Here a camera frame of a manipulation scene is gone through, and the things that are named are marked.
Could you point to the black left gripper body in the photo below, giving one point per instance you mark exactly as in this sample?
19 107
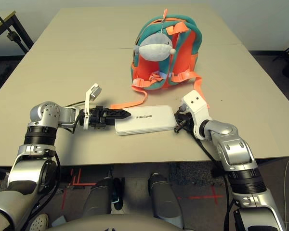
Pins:
97 118

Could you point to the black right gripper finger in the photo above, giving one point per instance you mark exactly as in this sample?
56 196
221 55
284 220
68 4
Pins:
179 111
179 127

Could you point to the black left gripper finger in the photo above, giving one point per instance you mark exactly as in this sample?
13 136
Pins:
118 113
107 122

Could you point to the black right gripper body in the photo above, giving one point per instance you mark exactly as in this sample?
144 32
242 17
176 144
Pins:
187 119

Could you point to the white pencil case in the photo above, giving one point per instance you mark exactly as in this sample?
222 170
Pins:
149 122

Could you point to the teal and orange backpack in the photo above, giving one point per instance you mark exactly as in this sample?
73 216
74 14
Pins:
185 48

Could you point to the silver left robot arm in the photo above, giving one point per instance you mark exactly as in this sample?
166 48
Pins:
48 115

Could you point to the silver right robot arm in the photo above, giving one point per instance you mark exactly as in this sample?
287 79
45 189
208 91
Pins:
233 149

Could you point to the dark grey floor mat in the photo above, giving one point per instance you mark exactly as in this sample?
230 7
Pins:
195 173

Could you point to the red floor tape lines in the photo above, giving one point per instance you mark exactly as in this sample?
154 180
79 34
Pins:
73 179

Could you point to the grey robot right leg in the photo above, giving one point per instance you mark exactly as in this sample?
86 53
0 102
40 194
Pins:
165 199

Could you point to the red floor tape cross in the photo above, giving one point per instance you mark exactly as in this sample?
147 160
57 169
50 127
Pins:
214 196

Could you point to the grey robot torso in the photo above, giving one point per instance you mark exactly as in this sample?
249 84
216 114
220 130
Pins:
115 223

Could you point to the grey flat floor piece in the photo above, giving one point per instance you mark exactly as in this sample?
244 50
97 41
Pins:
59 221

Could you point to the white perforated shoe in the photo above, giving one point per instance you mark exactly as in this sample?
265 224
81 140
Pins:
39 222

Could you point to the black slanted pole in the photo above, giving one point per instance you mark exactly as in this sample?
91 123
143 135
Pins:
2 20

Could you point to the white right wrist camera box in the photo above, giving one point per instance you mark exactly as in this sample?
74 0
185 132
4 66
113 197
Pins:
197 108

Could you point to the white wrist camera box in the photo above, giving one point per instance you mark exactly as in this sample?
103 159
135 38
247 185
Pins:
88 106
197 108

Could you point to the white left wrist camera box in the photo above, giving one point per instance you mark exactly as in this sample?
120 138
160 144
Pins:
88 106

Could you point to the black frame side table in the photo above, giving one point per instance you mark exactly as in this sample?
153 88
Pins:
0 20

